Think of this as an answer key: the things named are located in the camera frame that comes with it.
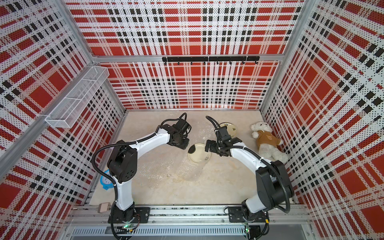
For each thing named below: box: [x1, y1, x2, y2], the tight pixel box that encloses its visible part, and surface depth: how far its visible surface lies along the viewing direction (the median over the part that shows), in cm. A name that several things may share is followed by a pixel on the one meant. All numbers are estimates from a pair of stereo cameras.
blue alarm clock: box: [100, 169, 115, 190], surface depth 84 cm
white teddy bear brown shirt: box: [250, 121, 289, 163], surface depth 95 cm
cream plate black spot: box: [187, 143, 212, 164], surface depth 98 cm
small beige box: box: [97, 202, 111, 214], surface depth 77 cm
